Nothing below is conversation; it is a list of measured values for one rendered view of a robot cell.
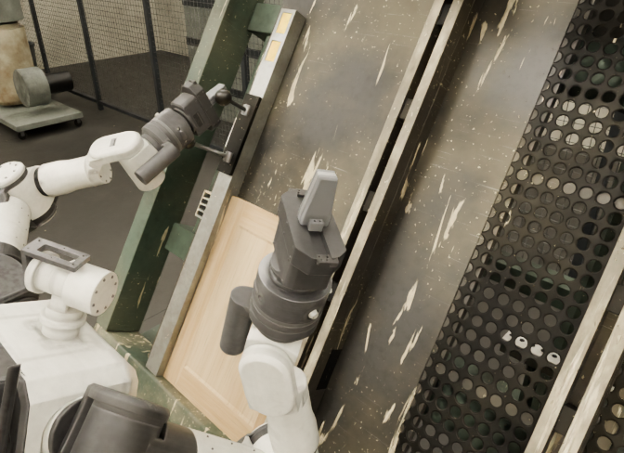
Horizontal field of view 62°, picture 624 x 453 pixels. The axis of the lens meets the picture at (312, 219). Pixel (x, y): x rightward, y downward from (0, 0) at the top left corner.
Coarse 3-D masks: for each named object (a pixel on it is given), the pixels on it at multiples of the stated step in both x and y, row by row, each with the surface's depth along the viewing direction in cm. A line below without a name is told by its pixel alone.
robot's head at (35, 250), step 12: (36, 240) 75; (48, 240) 75; (24, 252) 72; (36, 252) 72; (60, 252) 74; (72, 252) 74; (24, 264) 74; (60, 264) 71; (72, 264) 72; (84, 264) 73; (24, 276) 74
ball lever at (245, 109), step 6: (222, 90) 113; (216, 96) 113; (222, 96) 113; (228, 96) 113; (216, 102) 114; (222, 102) 113; (228, 102) 114; (234, 102) 118; (240, 108) 121; (246, 108) 123; (246, 114) 123
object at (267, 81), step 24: (288, 24) 122; (288, 48) 124; (264, 72) 124; (264, 96) 123; (264, 120) 126; (240, 168) 126; (216, 192) 127; (216, 216) 125; (192, 264) 127; (192, 288) 127; (168, 312) 129; (168, 336) 128; (168, 360) 129
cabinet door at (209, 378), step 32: (224, 224) 126; (256, 224) 120; (224, 256) 124; (256, 256) 118; (224, 288) 123; (192, 320) 127; (224, 320) 121; (192, 352) 125; (192, 384) 123; (224, 384) 117; (224, 416) 115; (256, 416) 110
